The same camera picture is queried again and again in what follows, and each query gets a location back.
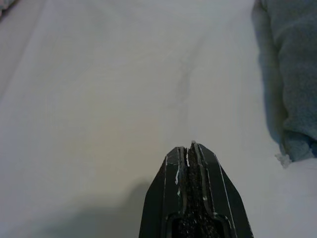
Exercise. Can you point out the grey pillow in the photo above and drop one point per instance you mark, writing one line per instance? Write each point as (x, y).
(297, 74)

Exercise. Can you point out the bed with white sheet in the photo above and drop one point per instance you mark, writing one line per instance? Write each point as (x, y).
(74, 99)

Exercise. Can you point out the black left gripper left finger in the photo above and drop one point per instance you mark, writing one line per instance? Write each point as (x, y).
(163, 198)

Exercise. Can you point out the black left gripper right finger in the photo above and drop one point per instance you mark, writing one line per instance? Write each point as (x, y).
(223, 198)

